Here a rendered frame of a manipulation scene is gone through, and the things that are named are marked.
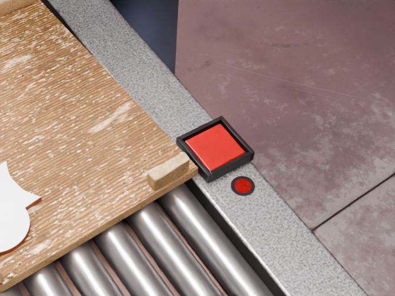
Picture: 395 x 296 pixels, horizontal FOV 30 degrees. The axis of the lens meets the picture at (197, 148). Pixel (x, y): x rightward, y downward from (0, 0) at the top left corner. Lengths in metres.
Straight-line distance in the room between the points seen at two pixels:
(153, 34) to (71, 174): 0.65
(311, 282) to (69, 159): 0.34
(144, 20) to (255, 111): 0.85
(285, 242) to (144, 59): 0.36
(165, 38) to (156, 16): 0.08
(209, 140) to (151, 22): 0.57
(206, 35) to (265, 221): 1.60
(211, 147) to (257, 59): 1.46
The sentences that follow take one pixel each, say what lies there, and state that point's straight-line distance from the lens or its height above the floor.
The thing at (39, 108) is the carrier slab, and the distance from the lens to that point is 1.02.
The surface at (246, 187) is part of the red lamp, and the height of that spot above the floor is 0.92.
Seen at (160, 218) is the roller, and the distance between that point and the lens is 0.93.
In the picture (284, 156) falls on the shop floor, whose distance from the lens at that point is 2.18.
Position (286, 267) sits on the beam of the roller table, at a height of 0.92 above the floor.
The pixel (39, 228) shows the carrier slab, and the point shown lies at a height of 0.94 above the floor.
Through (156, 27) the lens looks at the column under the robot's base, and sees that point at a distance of 1.53.
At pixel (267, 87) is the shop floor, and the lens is 2.35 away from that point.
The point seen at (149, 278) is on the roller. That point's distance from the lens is 0.89.
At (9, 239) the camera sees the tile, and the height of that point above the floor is 0.94.
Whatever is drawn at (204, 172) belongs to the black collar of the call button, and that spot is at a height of 0.93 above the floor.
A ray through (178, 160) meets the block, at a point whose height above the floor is 0.96.
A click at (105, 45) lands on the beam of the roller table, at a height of 0.92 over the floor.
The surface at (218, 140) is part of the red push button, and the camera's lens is 0.99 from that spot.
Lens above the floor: 1.70
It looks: 52 degrees down
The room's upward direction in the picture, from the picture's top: 6 degrees clockwise
